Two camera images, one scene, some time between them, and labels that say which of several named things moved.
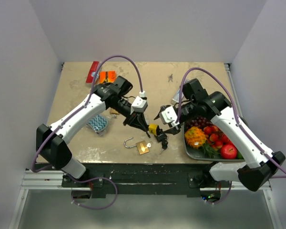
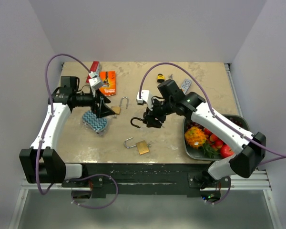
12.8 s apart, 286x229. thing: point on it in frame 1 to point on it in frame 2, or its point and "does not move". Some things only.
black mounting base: (178, 179) does not move
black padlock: (161, 136) to (150, 123)
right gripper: (173, 130) to (152, 112)
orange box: (107, 77) does not move
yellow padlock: (154, 128) to (160, 78)
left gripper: (137, 119) to (104, 110)
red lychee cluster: (215, 138) does not move
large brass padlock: (142, 146) does not move
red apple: (228, 151) does not move
